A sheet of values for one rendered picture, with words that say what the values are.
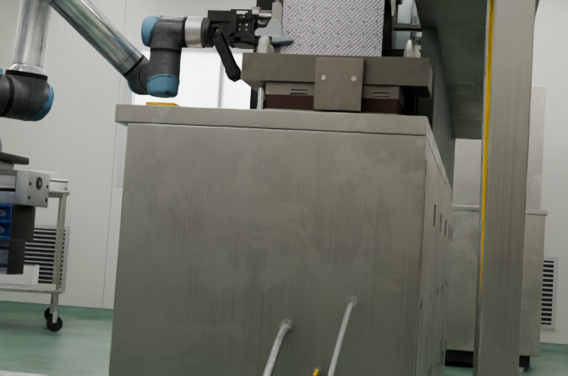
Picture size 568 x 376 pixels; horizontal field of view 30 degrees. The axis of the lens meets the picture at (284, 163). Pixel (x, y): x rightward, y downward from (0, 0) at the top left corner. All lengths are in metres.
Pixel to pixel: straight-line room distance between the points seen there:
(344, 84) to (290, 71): 0.12
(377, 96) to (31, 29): 1.13
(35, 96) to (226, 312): 1.04
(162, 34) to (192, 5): 5.97
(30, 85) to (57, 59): 5.78
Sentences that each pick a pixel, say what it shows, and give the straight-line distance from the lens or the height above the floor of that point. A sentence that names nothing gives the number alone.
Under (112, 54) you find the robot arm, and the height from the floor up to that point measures 1.06.
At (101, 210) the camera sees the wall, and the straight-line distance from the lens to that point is 8.47.
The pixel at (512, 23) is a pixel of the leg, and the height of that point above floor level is 0.98.
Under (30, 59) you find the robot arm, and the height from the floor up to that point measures 1.09.
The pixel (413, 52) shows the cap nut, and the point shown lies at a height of 1.04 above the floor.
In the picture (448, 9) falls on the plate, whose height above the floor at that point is 1.14.
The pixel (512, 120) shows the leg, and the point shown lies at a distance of 1.64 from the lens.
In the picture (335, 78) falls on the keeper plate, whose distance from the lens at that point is 2.23.
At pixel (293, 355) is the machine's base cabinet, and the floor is 0.40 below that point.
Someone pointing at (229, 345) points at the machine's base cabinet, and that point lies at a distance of 2.20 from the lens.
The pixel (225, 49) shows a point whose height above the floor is 1.07.
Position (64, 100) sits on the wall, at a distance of 8.67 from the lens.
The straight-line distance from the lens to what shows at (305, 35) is 2.48.
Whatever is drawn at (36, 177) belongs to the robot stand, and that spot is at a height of 0.76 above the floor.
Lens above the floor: 0.62
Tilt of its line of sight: 5 degrees up
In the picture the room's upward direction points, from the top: 4 degrees clockwise
